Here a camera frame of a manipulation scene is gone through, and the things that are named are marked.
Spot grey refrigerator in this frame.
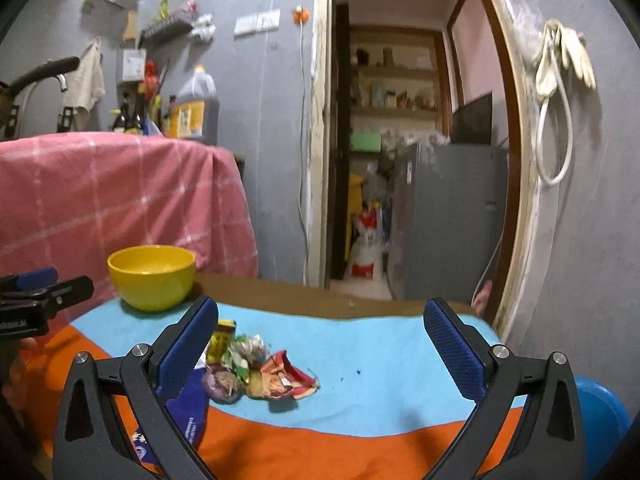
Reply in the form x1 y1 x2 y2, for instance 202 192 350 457
392 140 509 304

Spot white wall box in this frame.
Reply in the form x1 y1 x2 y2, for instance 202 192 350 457
117 48 147 84

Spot thin white wall cable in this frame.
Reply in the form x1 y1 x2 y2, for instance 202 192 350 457
297 22 310 286

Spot pink checked cloth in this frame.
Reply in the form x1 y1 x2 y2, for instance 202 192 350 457
0 131 260 322

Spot purple wrapper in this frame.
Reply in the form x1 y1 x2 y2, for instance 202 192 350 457
202 367 246 404

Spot white switch panel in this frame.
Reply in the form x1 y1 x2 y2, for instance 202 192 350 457
233 8 281 37

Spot yellow bag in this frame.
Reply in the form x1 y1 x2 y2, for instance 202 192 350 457
348 172 366 216

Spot red snack wrapper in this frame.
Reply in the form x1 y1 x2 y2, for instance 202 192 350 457
260 349 321 401

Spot white wooden door frame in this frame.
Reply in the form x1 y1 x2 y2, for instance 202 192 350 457
304 0 551 342

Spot black television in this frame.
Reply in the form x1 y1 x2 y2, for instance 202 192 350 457
451 92 494 145

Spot green box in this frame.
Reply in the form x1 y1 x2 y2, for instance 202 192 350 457
349 131 384 154

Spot blue plastic bucket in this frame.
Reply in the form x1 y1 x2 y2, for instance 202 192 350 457
572 375 632 480

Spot white gloves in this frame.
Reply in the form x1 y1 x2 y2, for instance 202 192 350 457
559 25 597 91

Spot white coiled cable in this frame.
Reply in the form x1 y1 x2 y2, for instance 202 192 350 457
534 19 574 187

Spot dark blue packet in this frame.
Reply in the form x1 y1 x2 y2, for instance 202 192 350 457
132 364 212 472

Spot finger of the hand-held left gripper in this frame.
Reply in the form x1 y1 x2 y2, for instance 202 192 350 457
0 276 95 337
0 267 59 295

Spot pink slipper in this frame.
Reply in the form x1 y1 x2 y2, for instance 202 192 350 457
472 282 494 314

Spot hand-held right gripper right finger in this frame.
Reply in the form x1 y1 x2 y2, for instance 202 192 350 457
422 296 587 480

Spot beige hanging towel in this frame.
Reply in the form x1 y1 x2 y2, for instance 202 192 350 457
67 37 107 131

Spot black handlebar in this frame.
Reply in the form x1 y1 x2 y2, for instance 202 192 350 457
0 55 81 96

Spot wire wall rack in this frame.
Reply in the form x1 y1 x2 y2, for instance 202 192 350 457
138 9 196 49

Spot yellow bowl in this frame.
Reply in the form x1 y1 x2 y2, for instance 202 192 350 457
107 245 197 313

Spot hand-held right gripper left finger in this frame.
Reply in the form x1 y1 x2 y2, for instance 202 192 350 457
52 295 221 480

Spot clear plastic bags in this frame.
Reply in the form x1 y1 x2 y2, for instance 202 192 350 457
382 127 451 149

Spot brown cardboard sheet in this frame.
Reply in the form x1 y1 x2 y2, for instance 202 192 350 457
192 273 477 322

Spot wooden wall shelves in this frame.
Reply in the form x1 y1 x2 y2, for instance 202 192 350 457
349 24 446 121

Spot blue and orange blanket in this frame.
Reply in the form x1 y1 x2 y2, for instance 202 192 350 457
20 299 532 480

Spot large cooking oil bottle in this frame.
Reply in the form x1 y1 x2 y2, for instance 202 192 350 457
169 64 221 146

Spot red and white sack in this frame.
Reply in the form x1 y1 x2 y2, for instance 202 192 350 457
349 202 389 281

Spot silver green wrapper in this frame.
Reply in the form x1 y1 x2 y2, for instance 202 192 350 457
222 334 271 377

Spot yellow green packet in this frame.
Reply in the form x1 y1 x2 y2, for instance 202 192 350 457
207 319 237 364

